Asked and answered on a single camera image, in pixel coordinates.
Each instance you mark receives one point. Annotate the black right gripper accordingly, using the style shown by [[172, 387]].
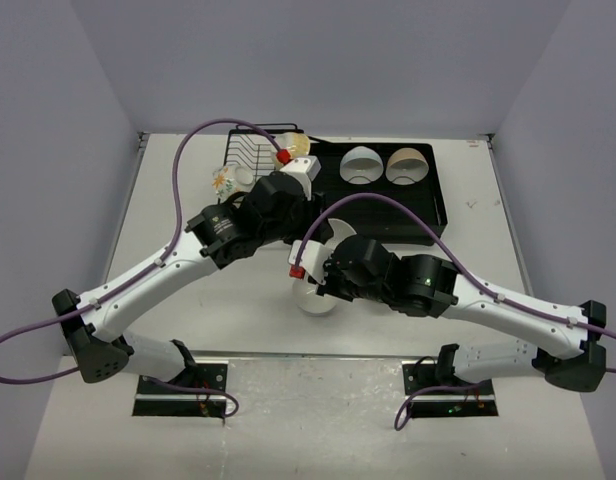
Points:
[[329, 286]]

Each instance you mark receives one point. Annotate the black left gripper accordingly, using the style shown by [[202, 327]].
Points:
[[310, 209]]

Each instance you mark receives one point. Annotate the light blue bowl front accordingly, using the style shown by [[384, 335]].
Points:
[[308, 301]]

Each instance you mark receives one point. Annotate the light blue bowl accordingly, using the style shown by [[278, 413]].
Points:
[[308, 301], [341, 231], [361, 166]]

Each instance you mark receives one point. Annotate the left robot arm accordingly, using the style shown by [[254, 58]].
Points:
[[97, 322]]

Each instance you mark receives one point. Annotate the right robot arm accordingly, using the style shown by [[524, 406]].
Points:
[[546, 339]]

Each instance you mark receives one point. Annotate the black drain tray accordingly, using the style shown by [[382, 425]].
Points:
[[374, 218]]

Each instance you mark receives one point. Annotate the floral orange green bowl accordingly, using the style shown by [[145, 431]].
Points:
[[232, 179]]

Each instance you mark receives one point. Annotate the yellow dotted white bowl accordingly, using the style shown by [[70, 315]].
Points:
[[292, 145]]

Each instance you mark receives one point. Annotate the light blue bowl back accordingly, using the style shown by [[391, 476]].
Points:
[[361, 166]]

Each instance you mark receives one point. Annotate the beige bowl back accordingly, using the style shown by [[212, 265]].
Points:
[[406, 166]]

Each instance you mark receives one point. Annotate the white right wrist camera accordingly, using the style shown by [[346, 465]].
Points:
[[309, 264]]

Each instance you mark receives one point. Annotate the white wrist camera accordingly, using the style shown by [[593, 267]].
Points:
[[304, 170], [309, 264]]

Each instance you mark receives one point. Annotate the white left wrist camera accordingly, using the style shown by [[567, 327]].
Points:
[[304, 170]]

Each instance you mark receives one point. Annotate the black wire dish rack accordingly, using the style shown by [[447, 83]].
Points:
[[247, 148]]

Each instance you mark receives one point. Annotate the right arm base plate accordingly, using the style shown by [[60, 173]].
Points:
[[445, 404]]

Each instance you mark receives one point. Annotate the aluminium table edge rail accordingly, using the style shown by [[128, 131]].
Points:
[[143, 138]]

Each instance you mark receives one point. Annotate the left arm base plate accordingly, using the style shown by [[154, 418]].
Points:
[[152, 400]]

